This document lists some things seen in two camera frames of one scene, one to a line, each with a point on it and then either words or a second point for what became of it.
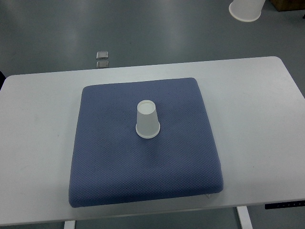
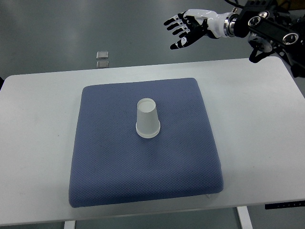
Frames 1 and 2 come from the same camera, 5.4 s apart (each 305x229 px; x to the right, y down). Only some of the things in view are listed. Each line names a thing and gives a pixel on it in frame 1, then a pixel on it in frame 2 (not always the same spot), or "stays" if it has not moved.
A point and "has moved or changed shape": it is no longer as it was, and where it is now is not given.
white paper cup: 246,10 has moved or changed shape
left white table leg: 69,224 stays
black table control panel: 285,204 stays
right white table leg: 244,217 stays
